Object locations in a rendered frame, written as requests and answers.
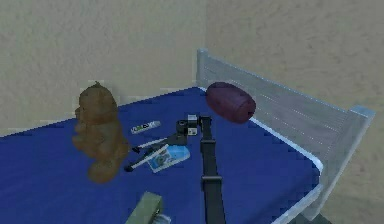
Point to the dark red football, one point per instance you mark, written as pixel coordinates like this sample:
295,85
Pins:
230,102

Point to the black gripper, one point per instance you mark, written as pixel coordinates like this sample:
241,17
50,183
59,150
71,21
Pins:
180,131

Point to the blue bed with grey headboard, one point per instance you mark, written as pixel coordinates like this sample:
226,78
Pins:
233,160

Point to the brown teddy bear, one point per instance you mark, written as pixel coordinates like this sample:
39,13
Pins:
99,133

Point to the olive green box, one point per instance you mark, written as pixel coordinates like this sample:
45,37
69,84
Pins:
145,209

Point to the white remote control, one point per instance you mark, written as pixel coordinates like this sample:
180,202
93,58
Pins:
145,127

